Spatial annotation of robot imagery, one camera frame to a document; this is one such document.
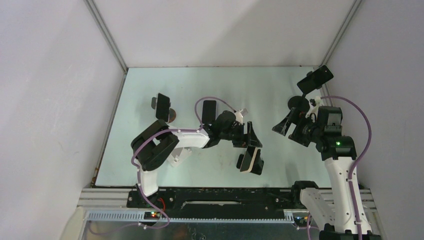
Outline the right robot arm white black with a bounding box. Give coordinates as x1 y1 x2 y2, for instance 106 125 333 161
272 106 382 240

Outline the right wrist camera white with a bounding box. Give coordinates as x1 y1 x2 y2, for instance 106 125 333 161
306 96 324 117

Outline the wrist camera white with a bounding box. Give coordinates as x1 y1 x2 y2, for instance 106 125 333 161
234 108 249 124
306 96 324 117

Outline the purple cable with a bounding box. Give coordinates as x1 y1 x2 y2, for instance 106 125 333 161
131 96 238 229
319 95 373 240

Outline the grey slotted cable duct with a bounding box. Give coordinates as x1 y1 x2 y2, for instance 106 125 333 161
86 210 300 224

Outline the phone with white case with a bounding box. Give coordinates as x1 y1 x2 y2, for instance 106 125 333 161
155 93 171 122

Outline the black folding phone stand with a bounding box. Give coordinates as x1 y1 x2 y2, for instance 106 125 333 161
236 149 264 176

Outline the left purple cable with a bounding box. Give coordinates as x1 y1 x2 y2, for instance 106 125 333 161
131 96 238 229

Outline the black phone on round stand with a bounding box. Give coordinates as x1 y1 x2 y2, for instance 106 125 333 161
296 65 334 95

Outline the right circuit board with LEDs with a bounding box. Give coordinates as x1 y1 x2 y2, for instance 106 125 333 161
292 215 308 228

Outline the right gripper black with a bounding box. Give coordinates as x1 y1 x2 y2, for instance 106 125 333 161
272 108 324 148

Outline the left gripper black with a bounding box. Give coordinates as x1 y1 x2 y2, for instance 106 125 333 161
220 122 262 150

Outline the white folding phone stand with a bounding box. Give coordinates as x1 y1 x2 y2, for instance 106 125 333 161
166 147 192 168

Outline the phone with lilac case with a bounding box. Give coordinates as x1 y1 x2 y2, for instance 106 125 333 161
201 100 217 125

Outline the phone with cream case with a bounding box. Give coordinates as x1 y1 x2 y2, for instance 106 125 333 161
239 146 260 173

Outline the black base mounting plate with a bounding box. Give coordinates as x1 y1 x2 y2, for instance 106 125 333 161
126 187 305 220

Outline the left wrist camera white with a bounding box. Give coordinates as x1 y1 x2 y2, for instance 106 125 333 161
234 108 249 124

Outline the grey stand wooden round base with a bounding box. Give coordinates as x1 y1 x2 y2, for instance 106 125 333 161
151 97 177 124

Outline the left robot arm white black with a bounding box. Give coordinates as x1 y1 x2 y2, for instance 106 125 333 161
130 110 263 208

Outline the left circuit board with LEDs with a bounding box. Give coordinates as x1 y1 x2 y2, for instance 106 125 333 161
143 210 163 221

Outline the black round base phone stand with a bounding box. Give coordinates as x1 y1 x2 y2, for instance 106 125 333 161
287 87 318 113

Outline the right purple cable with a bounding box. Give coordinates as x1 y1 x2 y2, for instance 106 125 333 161
319 95 373 240

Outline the circuit board with leds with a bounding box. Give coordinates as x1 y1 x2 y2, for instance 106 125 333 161
292 215 308 228
143 210 163 221

